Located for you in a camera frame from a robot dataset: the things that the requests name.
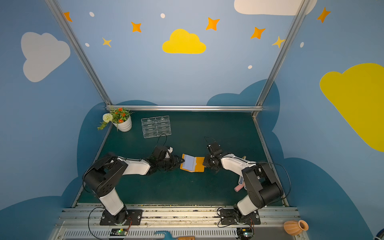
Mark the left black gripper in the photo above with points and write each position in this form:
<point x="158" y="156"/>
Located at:
<point x="171" y="161"/>

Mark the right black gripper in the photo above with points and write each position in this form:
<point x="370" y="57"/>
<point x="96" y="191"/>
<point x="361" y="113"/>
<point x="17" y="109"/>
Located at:
<point x="210" y="160"/>

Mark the yellow leather card holder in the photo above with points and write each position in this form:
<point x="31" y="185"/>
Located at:
<point x="192" y="164"/>

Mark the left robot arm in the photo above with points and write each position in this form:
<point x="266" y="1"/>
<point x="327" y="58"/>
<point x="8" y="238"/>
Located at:
<point x="104" y="175"/>

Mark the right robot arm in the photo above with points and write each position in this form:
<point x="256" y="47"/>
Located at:
<point x="261" y="182"/>

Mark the clear plastic organizer tray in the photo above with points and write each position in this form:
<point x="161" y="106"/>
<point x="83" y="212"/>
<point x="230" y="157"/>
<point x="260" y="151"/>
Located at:
<point x="156" y="127"/>

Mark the potted flower plant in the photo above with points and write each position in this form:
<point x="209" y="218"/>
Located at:
<point x="120" y="118"/>

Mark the right controller board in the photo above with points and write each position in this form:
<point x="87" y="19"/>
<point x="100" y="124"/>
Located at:
<point x="244" y="233"/>

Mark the controller board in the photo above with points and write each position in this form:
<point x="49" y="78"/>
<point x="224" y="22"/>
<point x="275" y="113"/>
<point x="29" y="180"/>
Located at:
<point x="119" y="232"/>
<point x="244" y="233"/>

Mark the left controller board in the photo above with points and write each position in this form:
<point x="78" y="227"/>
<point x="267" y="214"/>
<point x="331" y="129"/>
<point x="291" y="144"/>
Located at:
<point x="119" y="232"/>

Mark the terracotta clay vase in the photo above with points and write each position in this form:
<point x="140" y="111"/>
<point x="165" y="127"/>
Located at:
<point x="294" y="228"/>

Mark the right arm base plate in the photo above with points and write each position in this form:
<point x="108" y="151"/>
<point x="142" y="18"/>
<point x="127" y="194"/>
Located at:
<point x="229" y="217"/>

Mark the aluminium front rail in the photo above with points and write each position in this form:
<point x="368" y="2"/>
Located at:
<point x="83" y="223"/>

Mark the aluminium frame rear bar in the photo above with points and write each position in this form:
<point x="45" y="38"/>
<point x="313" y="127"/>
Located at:
<point x="188" y="108"/>

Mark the teal handled tool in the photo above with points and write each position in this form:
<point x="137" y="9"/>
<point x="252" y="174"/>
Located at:
<point x="168" y="236"/>

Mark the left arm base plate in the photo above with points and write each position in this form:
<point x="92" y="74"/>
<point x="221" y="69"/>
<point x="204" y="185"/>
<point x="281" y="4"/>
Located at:
<point x="122" y="218"/>

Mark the aluminium frame right post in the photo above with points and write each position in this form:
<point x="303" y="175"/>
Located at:
<point x="292" y="32"/>

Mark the aluminium frame post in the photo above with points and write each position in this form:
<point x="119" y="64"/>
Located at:
<point x="59" y="15"/>
<point x="292" y="32"/>

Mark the aluminium frame left post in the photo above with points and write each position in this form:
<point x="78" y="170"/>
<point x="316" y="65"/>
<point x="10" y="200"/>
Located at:
<point x="59" y="15"/>

